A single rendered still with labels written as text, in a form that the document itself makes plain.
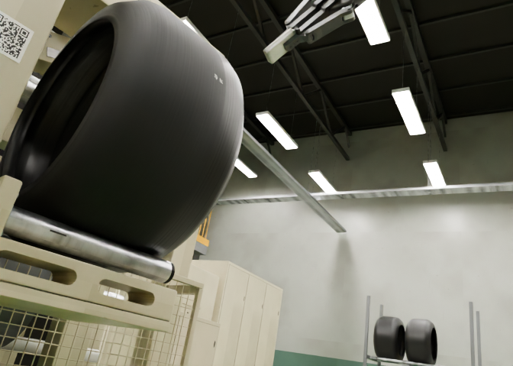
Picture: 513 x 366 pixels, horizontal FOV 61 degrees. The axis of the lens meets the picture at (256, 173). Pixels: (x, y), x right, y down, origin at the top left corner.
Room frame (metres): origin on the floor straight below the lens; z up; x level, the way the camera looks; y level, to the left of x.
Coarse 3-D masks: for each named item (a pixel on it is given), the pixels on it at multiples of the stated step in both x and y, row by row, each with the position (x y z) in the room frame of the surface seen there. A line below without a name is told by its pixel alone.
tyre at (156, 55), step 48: (144, 0) 0.74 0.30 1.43; (96, 48) 0.96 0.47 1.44; (144, 48) 0.65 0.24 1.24; (192, 48) 0.70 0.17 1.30; (48, 96) 1.02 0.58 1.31; (96, 96) 0.68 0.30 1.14; (144, 96) 0.65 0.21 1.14; (192, 96) 0.70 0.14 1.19; (240, 96) 0.80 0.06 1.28; (48, 144) 1.09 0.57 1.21; (96, 144) 0.67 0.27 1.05; (144, 144) 0.68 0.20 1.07; (192, 144) 0.73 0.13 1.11; (240, 144) 0.86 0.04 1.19; (48, 192) 0.74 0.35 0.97; (96, 192) 0.72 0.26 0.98; (144, 192) 0.75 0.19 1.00; (192, 192) 0.79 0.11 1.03; (144, 240) 0.84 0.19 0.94
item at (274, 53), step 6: (294, 30) 0.64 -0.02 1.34; (288, 36) 0.65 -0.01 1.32; (276, 42) 0.65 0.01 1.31; (282, 42) 0.65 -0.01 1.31; (270, 48) 0.66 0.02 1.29; (276, 48) 0.66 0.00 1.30; (282, 48) 0.66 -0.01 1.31; (270, 54) 0.66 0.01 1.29; (276, 54) 0.67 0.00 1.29; (282, 54) 0.68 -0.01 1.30; (270, 60) 0.68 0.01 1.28
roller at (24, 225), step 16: (16, 208) 0.68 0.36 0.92; (16, 224) 0.68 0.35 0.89; (32, 224) 0.70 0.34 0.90; (48, 224) 0.72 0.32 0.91; (64, 224) 0.75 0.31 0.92; (32, 240) 0.72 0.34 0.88; (48, 240) 0.73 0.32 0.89; (64, 240) 0.74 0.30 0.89; (80, 240) 0.76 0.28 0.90; (96, 240) 0.78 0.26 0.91; (80, 256) 0.78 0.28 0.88; (96, 256) 0.79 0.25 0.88; (112, 256) 0.81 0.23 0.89; (128, 256) 0.83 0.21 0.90; (144, 256) 0.86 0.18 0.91; (128, 272) 0.86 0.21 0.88; (144, 272) 0.87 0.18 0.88; (160, 272) 0.89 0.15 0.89
